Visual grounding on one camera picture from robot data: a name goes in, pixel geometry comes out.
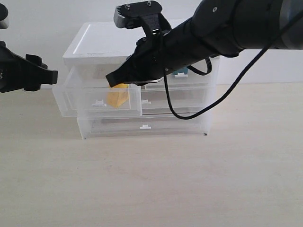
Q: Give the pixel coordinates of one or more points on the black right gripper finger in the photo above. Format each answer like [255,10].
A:
[132,71]

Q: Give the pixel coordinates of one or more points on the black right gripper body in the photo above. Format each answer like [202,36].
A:
[160,55]

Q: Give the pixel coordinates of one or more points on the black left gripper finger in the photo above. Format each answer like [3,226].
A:
[36,60]
[37,74]

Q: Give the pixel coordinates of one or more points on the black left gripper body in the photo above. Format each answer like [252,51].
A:
[12,70]

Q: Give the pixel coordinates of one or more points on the yellow toy cheese wedge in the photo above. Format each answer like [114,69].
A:
[118,95]

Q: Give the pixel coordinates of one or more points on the white teal medicine bottle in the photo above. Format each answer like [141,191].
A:
[183,71]

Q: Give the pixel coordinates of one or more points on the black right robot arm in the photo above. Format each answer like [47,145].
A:
[217,28]

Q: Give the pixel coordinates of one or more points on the clear middle wide drawer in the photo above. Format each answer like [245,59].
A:
[183,101]

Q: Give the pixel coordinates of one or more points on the clear wide drawer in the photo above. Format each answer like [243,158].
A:
[183,101]
[161,124]

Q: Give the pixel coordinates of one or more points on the white plastic drawer cabinet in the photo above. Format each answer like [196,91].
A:
[101,43]

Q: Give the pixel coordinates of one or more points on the clear bottom wide drawer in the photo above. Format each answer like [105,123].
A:
[161,124]

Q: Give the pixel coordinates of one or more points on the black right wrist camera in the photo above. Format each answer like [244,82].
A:
[145,14]

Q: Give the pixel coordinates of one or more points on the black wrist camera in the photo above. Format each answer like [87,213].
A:
[145,14]
[4,17]

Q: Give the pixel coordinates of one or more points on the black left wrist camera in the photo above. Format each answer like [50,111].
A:
[4,17]

